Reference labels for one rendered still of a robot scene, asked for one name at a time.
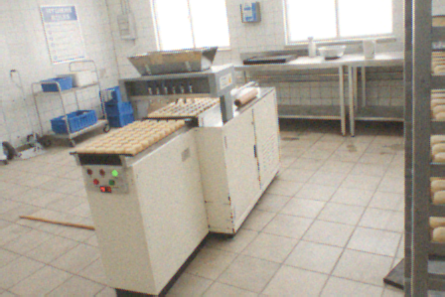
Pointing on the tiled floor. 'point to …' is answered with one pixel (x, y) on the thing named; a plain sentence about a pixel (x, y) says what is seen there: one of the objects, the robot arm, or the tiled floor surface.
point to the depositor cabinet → (238, 162)
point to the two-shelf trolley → (65, 110)
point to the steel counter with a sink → (391, 54)
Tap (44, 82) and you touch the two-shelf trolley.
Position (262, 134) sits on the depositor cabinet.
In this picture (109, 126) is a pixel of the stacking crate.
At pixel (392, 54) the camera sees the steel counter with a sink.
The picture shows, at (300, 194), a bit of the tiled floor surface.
